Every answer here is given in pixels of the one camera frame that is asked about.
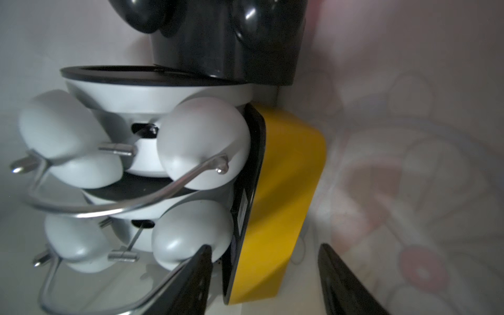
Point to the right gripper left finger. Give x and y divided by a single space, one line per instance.
187 291

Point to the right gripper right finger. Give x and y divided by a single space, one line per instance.
343 293

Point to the yellow square alarm clock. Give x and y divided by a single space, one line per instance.
272 196

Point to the white canvas tote bag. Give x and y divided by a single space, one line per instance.
409 96

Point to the black twin-bell alarm clock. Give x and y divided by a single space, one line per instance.
244 41

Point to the white twin-bell alarm clock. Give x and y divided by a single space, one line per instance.
149 121

